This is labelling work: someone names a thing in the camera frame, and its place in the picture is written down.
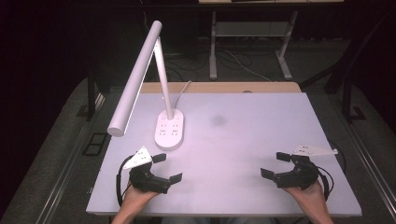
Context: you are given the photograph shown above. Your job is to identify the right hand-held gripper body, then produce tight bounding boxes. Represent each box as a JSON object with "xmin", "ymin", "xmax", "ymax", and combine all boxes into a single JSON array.
[{"xmin": 273, "ymin": 144, "xmax": 339, "ymax": 191}]

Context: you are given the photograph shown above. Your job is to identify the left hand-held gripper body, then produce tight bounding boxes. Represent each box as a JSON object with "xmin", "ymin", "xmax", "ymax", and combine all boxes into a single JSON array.
[{"xmin": 121, "ymin": 146, "xmax": 172, "ymax": 195}]

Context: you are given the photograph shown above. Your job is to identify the person's left hand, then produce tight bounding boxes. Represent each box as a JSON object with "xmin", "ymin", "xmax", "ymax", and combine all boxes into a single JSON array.
[{"xmin": 119, "ymin": 181, "xmax": 160, "ymax": 213}]

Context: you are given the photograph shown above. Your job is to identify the person's right hand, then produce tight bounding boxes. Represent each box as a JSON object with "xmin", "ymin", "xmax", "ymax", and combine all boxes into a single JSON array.
[{"xmin": 283, "ymin": 181, "xmax": 327, "ymax": 213}]

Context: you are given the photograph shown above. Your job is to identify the white desk lamp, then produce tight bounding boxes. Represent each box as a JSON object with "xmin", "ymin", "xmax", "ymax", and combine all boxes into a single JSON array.
[{"xmin": 106, "ymin": 20, "xmax": 185, "ymax": 152}]

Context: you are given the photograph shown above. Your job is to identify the black stand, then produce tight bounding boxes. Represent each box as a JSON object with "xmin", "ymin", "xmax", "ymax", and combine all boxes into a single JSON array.
[
  {"xmin": 76, "ymin": 69, "xmax": 98, "ymax": 122},
  {"xmin": 300, "ymin": 8, "xmax": 396, "ymax": 123}
]

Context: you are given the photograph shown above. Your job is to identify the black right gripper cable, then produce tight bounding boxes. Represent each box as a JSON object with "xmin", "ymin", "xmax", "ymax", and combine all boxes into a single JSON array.
[{"xmin": 317, "ymin": 165, "xmax": 335, "ymax": 202}]

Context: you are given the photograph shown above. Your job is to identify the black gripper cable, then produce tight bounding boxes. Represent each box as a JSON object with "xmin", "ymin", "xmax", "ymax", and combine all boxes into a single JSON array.
[
  {"xmin": 317, "ymin": 165, "xmax": 335, "ymax": 202},
  {"xmin": 115, "ymin": 154, "xmax": 135, "ymax": 207}
]

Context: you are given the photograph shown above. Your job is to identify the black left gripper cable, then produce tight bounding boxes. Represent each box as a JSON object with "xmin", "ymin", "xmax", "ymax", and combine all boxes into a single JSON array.
[{"xmin": 115, "ymin": 154, "xmax": 135, "ymax": 207}]

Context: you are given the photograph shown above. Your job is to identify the black frame on floor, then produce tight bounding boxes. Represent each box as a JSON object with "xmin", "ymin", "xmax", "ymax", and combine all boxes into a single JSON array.
[{"xmin": 81, "ymin": 132, "xmax": 108, "ymax": 157}]

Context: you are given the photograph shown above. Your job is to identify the white lamp cable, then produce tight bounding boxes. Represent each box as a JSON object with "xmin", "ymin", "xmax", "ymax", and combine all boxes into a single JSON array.
[{"xmin": 172, "ymin": 80, "xmax": 192, "ymax": 110}]

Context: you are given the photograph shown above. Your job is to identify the metal floor rail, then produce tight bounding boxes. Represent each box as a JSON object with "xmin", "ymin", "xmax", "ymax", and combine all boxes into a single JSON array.
[
  {"xmin": 33, "ymin": 92, "xmax": 106, "ymax": 224},
  {"xmin": 338, "ymin": 102, "xmax": 396, "ymax": 213}
]

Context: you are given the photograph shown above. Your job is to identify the cables on floor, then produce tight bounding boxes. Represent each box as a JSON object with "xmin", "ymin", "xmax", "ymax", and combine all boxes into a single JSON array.
[{"xmin": 163, "ymin": 49, "xmax": 273, "ymax": 83}]

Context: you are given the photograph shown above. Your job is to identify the grey metal table frame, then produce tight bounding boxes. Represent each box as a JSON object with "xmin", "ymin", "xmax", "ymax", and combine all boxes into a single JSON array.
[{"xmin": 208, "ymin": 10, "xmax": 300, "ymax": 81}]

